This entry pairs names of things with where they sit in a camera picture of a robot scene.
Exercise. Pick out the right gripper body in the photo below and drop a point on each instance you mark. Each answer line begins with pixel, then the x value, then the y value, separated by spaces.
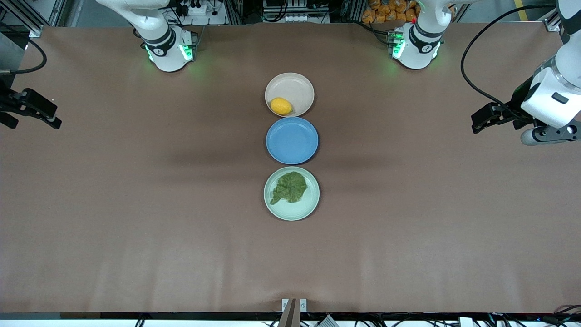
pixel 10 101

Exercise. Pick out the yellow lemon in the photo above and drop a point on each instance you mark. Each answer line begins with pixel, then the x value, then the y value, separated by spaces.
pixel 281 106

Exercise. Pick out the green lettuce leaf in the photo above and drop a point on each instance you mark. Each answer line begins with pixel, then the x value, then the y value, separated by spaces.
pixel 290 187

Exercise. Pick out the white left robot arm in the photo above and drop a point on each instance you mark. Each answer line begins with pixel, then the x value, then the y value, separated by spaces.
pixel 420 45

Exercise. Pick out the pile of orange fruit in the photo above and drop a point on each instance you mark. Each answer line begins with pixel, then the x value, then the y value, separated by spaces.
pixel 390 11

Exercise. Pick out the white power strip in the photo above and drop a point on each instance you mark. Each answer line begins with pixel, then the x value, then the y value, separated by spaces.
pixel 195 8

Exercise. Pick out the beige round plate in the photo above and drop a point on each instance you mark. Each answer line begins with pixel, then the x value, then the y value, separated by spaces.
pixel 295 88

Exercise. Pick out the blue round plate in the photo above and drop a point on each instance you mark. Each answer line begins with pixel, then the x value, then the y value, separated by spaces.
pixel 292 141

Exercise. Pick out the pale green round plate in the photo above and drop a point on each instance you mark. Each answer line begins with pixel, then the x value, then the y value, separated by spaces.
pixel 290 211

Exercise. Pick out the dark equipment rack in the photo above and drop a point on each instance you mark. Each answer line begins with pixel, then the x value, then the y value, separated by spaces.
pixel 290 9

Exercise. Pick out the aluminium frame profile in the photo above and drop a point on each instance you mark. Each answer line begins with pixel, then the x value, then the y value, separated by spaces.
pixel 556 20
pixel 34 18

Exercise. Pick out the grey metal table bracket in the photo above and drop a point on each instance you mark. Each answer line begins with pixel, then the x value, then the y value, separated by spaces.
pixel 294 311

